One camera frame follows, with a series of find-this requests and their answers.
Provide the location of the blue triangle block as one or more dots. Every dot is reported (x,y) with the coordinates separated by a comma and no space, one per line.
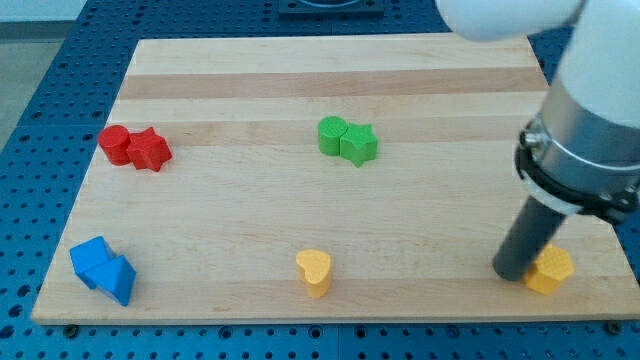
(115,278)

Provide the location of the yellow hexagon block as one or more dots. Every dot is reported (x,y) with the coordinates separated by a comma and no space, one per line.
(549,270)

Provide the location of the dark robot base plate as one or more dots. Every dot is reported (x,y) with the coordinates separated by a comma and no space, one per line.
(330,7)

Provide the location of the green star block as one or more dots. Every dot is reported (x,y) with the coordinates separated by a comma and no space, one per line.
(358,144)

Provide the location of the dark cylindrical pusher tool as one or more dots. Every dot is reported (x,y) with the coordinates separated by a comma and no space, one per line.
(530,232)

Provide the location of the wooden board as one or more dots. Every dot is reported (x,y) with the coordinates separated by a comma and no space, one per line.
(214,234)

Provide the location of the green cylinder block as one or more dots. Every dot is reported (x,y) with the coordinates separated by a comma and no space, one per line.
(330,130)

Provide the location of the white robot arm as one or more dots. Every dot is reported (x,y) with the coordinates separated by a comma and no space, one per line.
(580,153)

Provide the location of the blue cube block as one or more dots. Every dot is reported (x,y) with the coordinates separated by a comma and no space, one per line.
(89,255)

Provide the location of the red star block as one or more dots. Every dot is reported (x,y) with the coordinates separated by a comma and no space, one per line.
(148,150)

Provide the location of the yellow heart block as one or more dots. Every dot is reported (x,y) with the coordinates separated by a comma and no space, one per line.
(315,271)

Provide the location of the red cylinder block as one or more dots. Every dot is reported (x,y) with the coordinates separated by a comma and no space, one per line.
(114,141)

